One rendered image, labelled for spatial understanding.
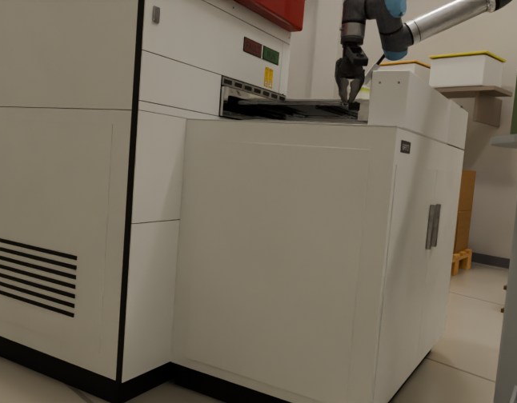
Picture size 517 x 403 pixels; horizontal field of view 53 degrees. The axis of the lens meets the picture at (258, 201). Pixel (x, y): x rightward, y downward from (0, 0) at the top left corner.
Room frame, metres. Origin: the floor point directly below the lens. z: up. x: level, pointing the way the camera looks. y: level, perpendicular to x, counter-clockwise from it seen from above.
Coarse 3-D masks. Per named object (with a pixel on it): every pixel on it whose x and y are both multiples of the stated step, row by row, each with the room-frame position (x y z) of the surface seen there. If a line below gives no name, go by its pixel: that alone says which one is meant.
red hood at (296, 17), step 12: (240, 0) 1.71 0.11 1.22; (252, 0) 1.72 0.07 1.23; (264, 0) 1.78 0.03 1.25; (276, 0) 1.85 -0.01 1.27; (288, 0) 1.93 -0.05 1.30; (300, 0) 2.01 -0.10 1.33; (264, 12) 1.83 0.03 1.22; (276, 12) 1.86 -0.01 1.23; (288, 12) 1.94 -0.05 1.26; (300, 12) 2.02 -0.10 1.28; (276, 24) 1.97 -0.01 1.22; (288, 24) 1.96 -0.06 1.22; (300, 24) 2.02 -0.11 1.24
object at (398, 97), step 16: (384, 80) 1.31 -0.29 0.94; (400, 80) 1.29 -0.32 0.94; (416, 80) 1.34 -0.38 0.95; (384, 96) 1.31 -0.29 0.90; (400, 96) 1.29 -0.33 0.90; (416, 96) 1.36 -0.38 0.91; (432, 96) 1.51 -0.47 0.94; (384, 112) 1.31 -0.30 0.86; (400, 112) 1.29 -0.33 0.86; (416, 112) 1.37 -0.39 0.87; (432, 112) 1.53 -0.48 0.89; (448, 112) 1.73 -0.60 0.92; (416, 128) 1.39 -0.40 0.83; (432, 128) 1.55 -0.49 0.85; (448, 128) 1.75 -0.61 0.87
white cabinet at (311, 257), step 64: (192, 128) 1.53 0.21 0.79; (256, 128) 1.42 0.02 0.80; (320, 128) 1.33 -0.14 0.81; (384, 128) 1.25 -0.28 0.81; (192, 192) 1.52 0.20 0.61; (256, 192) 1.41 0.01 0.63; (320, 192) 1.32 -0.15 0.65; (384, 192) 1.24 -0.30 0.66; (448, 192) 1.84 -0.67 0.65; (192, 256) 1.52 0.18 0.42; (256, 256) 1.40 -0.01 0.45; (320, 256) 1.31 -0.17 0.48; (384, 256) 1.23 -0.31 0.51; (448, 256) 1.96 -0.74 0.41; (192, 320) 1.50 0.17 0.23; (256, 320) 1.39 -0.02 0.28; (320, 320) 1.30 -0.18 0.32; (384, 320) 1.27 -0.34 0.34; (192, 384) 1.54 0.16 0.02; (256, 384) 1.39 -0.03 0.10; (320, 384) 1.29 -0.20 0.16; (384, 384) 1.32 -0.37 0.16
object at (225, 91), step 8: (224, 88) 1.68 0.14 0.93; (232, 88) 1.72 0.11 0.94; (224, 96) 1.68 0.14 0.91; (232, 96) 1.74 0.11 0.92; (240, 96) 1.77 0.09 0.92; (248, 96) 1.81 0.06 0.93; (256, 96) 1.85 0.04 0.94; (224, 104) 1.69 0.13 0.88; (224, 112) 1.69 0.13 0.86; (232, 112) 1.73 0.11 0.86; (240, 112) 1.77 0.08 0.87
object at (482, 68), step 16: (432, 64) 4.23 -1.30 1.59; (448, 64) 4.14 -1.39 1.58; (464, 64) 4.04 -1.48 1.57; (480, 64) 3.96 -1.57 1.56; (496, 64) 4.09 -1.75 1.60; (432, 80) 4.22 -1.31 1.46; (448, 80) 4.13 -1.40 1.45; (464, 80) 4.03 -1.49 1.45; (480, 80) 3.95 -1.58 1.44; (496, 80) 4.11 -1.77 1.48
